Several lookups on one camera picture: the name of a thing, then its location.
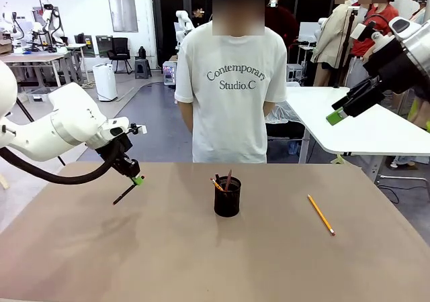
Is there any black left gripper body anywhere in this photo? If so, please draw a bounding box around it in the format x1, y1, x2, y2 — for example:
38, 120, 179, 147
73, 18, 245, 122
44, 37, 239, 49
97, 136, 140, 179

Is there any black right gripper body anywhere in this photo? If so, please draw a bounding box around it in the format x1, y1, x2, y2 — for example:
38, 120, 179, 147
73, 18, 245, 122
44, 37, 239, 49
362, 48, 430, 95

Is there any black pen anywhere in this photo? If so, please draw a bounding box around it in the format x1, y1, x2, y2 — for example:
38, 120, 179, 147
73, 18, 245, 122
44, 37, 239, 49
112, 183, 137, 205

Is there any black mesh pen holder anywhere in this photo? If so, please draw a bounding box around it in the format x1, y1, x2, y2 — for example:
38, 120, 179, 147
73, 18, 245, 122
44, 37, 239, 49
214, 176, 242, 218

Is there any white table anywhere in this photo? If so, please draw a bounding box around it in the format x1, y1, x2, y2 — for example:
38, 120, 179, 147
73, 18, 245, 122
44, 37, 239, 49
285, 86, 430, 185

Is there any person in red shirt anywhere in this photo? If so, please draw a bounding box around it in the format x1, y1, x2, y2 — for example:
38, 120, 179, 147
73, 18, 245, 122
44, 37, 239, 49
351, 0, 400, 91

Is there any mannequin in beige coat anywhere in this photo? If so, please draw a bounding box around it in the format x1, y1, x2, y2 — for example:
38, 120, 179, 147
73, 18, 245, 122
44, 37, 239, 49
310, 0, 357, 88

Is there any clear plastic sheet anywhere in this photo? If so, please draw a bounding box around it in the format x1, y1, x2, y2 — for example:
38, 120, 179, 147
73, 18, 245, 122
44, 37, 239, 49
265, 100, 306, 123

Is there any white air purifier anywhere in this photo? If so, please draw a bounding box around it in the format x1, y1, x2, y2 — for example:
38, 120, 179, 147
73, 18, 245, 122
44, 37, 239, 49
92, 63, 118, 102

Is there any mannequin in dark red garment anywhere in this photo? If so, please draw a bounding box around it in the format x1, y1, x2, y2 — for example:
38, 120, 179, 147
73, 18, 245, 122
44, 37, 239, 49
265, 0, 300, 68

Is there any grey plastic stool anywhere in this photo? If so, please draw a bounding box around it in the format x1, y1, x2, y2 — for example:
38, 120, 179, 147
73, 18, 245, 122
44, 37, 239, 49
134, 57, 153, 80

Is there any white computer case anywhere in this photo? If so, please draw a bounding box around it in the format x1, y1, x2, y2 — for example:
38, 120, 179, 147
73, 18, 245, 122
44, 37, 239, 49
163, 60, 177, 87

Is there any person in white T-shirt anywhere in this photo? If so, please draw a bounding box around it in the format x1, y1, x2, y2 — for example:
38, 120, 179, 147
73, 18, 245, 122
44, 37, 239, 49
174, 0, 288, 164

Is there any black office chair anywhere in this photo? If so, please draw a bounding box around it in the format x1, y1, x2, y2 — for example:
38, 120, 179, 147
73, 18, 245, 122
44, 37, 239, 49
107, 37, 134, 75

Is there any grey work table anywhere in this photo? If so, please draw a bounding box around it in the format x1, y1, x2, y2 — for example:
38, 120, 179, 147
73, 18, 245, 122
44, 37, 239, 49
0, 52, 73, 93

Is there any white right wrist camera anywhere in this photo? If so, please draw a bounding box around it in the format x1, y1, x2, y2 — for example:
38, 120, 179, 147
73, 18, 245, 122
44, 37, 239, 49
351, 22, 367, 42

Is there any black corrugated cable hose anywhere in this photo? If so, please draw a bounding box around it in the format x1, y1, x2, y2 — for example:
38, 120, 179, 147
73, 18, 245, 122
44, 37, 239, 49
0, 140, 122, 185

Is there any grey wall panel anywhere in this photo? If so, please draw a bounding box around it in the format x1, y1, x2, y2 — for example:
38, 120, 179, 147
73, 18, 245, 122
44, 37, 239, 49
107, 0, 139, 33

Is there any white robot with black cables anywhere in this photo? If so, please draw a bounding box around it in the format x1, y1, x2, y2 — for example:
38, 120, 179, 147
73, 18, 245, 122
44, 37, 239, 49
32, 0, 67, 53

